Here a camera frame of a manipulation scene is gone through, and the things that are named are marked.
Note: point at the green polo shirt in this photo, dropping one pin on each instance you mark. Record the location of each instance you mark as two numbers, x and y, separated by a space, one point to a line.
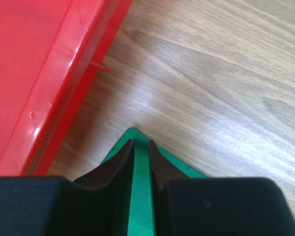
140 216

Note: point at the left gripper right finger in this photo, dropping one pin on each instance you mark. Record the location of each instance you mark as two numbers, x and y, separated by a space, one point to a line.
218 206

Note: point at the red plastic bin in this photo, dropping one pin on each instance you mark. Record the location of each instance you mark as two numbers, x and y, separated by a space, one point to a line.
50 51

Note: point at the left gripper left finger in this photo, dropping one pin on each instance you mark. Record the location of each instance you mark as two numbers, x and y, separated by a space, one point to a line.
95 204

